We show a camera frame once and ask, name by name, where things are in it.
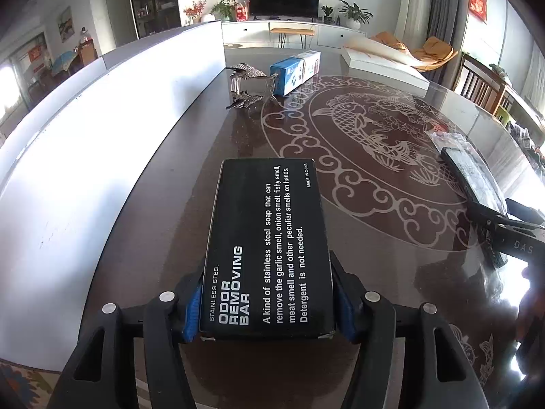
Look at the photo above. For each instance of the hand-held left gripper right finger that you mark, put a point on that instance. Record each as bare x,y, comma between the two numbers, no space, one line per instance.
345,311

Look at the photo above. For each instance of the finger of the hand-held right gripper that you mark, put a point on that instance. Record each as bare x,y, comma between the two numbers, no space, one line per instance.
485,217
526,215

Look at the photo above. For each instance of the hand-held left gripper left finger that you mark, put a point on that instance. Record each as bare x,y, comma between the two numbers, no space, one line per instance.
192,315

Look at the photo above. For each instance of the black packet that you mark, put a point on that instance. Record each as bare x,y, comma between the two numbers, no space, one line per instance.
472,174

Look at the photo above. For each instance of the black box with white text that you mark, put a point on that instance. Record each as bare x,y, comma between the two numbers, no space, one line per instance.
264,243

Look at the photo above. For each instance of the person's right hand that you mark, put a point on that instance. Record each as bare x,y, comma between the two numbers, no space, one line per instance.
532,306

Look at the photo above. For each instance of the pile of small clutter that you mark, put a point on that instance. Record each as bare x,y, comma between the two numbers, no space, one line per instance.
523,138

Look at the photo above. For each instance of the small clear plastic bag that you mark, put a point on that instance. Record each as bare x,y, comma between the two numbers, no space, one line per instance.
445,137

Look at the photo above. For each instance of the green stool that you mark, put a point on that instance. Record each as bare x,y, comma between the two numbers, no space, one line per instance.
502,117

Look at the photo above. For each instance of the wooden side desk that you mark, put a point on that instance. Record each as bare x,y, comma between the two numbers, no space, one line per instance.
523,106

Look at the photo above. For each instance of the wooden chair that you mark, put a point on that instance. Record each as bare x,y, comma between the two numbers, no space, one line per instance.
477,81

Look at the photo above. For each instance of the orange lounge chair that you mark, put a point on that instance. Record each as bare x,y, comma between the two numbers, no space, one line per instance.
434,51

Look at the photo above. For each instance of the long white box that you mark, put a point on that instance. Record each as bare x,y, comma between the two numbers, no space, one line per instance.
383,70

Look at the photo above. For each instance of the printed blanket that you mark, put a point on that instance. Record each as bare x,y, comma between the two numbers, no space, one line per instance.
21,383

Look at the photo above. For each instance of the white partition board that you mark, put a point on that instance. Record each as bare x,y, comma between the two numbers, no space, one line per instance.
106,115

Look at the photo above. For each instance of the grey curtain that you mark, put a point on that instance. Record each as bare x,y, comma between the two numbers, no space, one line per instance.
417,4

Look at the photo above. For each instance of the white television cabinet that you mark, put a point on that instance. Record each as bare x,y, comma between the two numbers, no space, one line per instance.
336,36

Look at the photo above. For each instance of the large potted plant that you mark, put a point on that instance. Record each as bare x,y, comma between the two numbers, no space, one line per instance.
355,12

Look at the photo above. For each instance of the metal binder clip holder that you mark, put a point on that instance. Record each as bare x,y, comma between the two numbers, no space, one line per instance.
247,79

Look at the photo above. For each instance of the blue and white box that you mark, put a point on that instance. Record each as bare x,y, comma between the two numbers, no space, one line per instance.
289,72

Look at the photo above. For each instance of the small potted plant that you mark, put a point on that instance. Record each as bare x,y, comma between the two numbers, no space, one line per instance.
327,12

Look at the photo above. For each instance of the wooden stool with hairpin legs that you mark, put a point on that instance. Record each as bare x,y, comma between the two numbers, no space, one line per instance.
291,30

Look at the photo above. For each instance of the blue cloth covered table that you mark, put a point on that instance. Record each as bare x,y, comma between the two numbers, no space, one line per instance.
64,61

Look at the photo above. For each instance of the small wooden cabinet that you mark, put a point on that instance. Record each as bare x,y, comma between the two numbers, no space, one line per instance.
87,51

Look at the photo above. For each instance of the black television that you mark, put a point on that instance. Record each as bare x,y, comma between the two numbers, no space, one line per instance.
283,2

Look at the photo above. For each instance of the red flower arrangement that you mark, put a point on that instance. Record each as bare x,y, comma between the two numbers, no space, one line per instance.
193,10

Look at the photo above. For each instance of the red paper sign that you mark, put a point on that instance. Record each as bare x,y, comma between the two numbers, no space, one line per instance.
36,53

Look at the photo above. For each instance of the bushy potted plant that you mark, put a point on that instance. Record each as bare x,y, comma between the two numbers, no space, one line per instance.
221,8

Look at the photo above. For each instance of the white door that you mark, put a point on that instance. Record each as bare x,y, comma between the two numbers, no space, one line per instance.
117,12

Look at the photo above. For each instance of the dark display cabinet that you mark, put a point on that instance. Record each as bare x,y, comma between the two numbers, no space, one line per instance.
153,0

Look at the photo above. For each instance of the red wall hanging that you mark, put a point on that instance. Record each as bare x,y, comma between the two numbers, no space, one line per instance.
477,4

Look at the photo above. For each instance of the framed wall picture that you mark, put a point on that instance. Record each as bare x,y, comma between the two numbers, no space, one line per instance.
64,23

